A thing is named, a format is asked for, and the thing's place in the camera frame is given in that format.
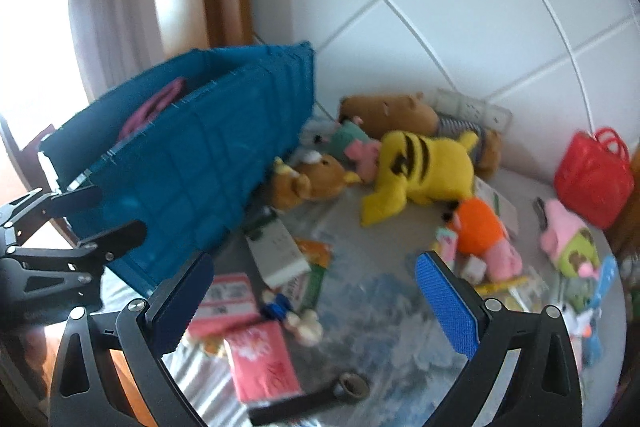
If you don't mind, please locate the brown bear plush toy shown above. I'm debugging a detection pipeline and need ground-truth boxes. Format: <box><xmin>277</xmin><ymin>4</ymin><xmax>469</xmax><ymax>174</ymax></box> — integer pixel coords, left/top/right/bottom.
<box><xmin>270</xmin><ymin>153</ymin><xmax>361</xmax><ymax>210</ymax></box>

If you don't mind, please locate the orange plush toy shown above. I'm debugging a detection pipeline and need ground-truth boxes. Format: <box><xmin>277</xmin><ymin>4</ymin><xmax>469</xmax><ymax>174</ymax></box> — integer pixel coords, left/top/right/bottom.
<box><xmin>446</xmin><ymin>198</ymin><xmax>503</xmax><ymax>255</ymax></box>

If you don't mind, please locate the blue felt storage box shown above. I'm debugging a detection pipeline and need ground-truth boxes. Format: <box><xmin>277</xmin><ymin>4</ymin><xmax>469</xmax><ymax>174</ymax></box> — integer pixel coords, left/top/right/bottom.
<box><xmin>39</xmin><ymin>41</ymin><xmax>317</xmax><ymax>295</ymax></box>

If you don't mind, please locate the red toy basket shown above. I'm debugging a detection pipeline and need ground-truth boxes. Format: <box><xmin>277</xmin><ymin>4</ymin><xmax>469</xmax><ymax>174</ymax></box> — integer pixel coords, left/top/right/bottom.
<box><xmin>554</xmin><ymin>128</ymin><xmax>635</xmax><ymax>229</ymax></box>

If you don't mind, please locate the printed cloth desktop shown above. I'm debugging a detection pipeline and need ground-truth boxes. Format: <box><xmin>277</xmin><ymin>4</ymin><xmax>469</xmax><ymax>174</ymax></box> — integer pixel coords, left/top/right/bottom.
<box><xmin>100</xmin><ymin>102</ymin><xmax>631</xmax><ymax>427</ymax></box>

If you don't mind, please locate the pink and green plush toy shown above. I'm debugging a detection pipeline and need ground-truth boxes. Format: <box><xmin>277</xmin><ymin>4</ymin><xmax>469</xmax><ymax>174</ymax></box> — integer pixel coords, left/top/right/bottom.
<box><xmin>540</xmin><ymin>199</ymin><xmax>601</xmax><ymax>278</ymax></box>

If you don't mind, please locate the yellow pencil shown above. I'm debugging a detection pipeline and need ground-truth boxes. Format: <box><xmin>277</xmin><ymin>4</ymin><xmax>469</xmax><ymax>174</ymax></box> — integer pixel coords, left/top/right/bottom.
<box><xmin>475</xmin><ymin>277</ymin><xmax>531</xmax><ymax>295</ymax></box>

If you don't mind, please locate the orange snack packet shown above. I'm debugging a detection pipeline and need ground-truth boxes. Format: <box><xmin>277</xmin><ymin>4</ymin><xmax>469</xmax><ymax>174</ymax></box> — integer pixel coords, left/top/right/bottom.
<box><xmin>295</xmin><ymin>237</ymin><xmax>333</xmax><ymax>268</ymax></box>

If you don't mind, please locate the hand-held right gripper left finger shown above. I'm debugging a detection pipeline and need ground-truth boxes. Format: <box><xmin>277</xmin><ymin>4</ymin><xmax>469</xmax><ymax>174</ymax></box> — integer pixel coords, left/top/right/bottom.
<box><xmin>48</xmin><ymin>251</ymin><xmax>216</xmax><ymax>427</ymax></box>

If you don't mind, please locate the white paper card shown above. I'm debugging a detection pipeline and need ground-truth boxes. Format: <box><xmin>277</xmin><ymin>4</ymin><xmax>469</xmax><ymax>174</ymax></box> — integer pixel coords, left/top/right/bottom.
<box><xmin>475</xmin><ymin>177</ymin><xmax>518</xmax><ymax>228</ymax></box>

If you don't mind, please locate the purple cloth item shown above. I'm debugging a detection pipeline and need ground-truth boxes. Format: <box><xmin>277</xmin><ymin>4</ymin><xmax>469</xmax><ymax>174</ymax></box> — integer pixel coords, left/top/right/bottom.
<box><xmin>120</xmin><ymin>77</ymin><xmax>188</xmax><ymax>140</ymax></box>

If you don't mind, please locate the white cardboard box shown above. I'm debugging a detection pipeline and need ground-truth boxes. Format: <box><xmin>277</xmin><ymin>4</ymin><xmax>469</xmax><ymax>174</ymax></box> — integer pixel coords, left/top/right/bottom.
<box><xmin>245</xmin><ymin>219</ymin><xmax>311</xmax><ymax>288</ymax></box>

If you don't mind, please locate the red flower-print packet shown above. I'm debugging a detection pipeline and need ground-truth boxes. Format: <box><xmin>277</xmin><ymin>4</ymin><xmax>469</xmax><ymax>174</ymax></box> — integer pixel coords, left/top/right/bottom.
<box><xmin>225</xmin><ymin>322</ymin><xmax>303</xmax><ymax>405</ymax></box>

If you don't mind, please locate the white power strip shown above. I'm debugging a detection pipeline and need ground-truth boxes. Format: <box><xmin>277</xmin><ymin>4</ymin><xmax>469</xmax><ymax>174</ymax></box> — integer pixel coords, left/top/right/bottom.
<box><xmin>435</xmin><ymin>89</ymin><xmax>513</xmax><ymax>132</ymax></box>

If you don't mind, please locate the pink red packet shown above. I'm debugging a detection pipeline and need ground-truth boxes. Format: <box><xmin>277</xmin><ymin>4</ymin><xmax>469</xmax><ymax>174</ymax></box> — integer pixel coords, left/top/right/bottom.
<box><xmin>187</xmin><ymin>273</ymin><xmax>261</xmax><ymax>340</ymax></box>

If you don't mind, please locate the blue plush toy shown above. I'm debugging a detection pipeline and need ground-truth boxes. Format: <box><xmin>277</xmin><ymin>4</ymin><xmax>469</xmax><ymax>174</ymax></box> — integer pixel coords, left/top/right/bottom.
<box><xmin>565</xmin><ymin>254</ymin><xmax>621</xmax><ymax>365</ymax></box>

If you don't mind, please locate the green snack packet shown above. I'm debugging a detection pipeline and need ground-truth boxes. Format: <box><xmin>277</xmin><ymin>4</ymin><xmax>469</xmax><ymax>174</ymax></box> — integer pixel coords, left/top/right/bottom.
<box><xmin>280</xmin><ymin>264</ymin><xmax>328</xmax><ymax>310</ymax></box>

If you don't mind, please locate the small white cube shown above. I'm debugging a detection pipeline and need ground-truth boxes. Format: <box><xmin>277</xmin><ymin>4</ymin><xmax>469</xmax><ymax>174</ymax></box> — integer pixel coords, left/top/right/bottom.
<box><xmin>462</xmin><ymin>254</ymin><xmax>488</xmax><ymax>280</ymax></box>

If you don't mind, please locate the grey white plush toy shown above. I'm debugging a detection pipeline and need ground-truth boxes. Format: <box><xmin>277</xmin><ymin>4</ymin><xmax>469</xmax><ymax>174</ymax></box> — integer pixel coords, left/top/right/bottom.
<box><xmin>300</xmin><ymin>119</ymin><xmax>336</xmax><ymax>158</ymax></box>

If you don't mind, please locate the teal and pink plush toy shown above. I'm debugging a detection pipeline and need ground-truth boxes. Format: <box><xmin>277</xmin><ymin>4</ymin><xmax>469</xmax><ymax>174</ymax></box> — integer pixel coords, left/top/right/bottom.
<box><xmin>327</xmin><ymin>117</ymin><xmax>383</xmax><ymax>182</ymax></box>

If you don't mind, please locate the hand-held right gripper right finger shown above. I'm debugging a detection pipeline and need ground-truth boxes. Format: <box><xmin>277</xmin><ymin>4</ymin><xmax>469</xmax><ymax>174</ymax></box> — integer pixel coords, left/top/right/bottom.
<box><xmin>415</xmin><ymin>251</ymin><xmax>585</xmax><ymax>427</ymax></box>

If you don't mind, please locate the small blue white figure toy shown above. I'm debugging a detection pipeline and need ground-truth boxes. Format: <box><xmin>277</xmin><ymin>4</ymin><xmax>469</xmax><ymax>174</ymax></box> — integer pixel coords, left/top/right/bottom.
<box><xmin>260</xmin><ymin>289</ymin><xmax>323</xmax><ymax>343</ymax></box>

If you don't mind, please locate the brown capybara plush toy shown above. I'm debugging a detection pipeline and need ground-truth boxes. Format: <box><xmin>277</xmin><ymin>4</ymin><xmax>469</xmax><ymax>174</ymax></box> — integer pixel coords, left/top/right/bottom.
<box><xmin>339</xmin><ymin>93</ymin><xmax>503</xmax><ymax>178</ymax></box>

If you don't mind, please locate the yellow striped plush toy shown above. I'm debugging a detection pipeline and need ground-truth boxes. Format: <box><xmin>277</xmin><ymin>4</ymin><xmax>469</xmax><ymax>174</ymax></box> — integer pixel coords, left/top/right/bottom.
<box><xmin>361</xmin><ymin>130</ymin><xmax>480</xmax><ymax>228</ymax></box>

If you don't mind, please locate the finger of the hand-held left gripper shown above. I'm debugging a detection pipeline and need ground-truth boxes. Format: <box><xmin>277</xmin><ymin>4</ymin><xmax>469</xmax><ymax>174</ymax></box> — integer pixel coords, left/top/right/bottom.
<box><xmin>9</xmin><ymin>220</ymin><xmax>149</xmax><ymax>286</ymax></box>
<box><xmin>0</xmin><ymin>184</ymin><xmax>105</xmax><ymax>236</ymax></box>

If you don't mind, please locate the black strap with metal ring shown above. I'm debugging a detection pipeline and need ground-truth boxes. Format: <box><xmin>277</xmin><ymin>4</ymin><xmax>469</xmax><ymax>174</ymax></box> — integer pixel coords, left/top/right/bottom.
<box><xmin>248</xmin><ymin>372</ymin><xmax>370</xmax><ymax>427</ymax></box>

